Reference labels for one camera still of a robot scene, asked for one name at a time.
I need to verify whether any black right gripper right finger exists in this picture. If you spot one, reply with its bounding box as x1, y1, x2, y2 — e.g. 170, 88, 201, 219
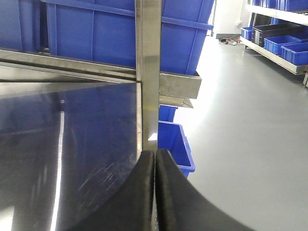
155, 149, 250, 231

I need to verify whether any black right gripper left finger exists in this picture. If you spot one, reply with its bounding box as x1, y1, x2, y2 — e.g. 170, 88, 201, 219
69, 151, 154, 231

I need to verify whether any blue bin on floor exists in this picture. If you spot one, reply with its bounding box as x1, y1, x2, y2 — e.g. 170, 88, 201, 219
158, 105, 195, 177

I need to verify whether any large blue bin on rack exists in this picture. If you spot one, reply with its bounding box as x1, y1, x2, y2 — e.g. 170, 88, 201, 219
45, 0, 214, 75

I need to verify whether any small blue tray far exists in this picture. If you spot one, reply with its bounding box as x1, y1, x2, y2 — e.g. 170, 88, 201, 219
241, 26, 253, 41

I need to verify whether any blue tray middle right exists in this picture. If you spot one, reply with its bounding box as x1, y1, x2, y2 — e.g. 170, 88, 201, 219
264, 35, 302, 55

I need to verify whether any blue tray front right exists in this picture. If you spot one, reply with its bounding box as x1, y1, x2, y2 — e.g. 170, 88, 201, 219
282, 42, 308, 66

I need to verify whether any black tray on shelf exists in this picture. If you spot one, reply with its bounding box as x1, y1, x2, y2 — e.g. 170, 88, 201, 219
252, 23, 305, 47

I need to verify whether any background steel shelf rack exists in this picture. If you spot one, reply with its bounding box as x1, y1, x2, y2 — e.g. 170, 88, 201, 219
240, 4, 308, 87

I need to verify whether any stainless steel rack frame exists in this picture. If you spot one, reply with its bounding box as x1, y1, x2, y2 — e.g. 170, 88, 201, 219
0, 0, 202, 154

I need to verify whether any orange cable on floor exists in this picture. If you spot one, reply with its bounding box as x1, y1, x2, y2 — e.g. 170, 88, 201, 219
218, 37, 241, 46

